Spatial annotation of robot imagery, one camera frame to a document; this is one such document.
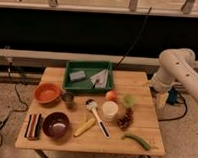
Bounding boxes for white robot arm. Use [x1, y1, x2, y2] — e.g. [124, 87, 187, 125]
[151, 48, 198, 103]

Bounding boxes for orange red bowl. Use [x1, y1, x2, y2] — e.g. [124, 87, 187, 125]
[33, 83, 61, 104]

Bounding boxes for blue box on floor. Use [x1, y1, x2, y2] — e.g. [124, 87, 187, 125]
[166, 87, 178, 105]

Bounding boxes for green cucumber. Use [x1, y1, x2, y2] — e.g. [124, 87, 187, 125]
[121, 133, 151, 150]

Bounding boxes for white round container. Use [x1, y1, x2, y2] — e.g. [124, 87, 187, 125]
[102, 101, 118, 121]

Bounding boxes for black cable on left floor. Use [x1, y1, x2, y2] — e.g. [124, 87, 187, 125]
[0, 56, 31, 151]

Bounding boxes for orange peach fruit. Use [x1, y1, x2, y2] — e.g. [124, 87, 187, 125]
[106, 90, 117, 101]

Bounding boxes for white dish brush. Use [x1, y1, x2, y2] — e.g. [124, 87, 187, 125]
[85, 99, 110, 138]

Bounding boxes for yellow banana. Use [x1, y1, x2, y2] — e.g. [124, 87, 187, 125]
[73, 118, 95, 137]

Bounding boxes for dark maroon bowl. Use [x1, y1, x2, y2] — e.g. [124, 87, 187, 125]
[43, 112, 70, 139]

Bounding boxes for dark grape bunch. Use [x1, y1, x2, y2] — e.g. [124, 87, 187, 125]
[118, 108, 134, 131]

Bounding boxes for small metal cup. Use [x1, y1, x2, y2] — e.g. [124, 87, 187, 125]
[61, 92, 75, 109]

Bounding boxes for white cloth napkin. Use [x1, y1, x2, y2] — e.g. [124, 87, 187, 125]
[90, 70, 109, 89]

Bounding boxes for green plastic tray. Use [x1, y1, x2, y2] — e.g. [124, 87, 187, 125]
[63, 60, 113, 94]

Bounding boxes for grey sponge block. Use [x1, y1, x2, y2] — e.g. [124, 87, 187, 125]
[70, 71, 86, 82]

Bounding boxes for black cable behind table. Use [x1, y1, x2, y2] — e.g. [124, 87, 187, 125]
[112, 3, 153, 72]

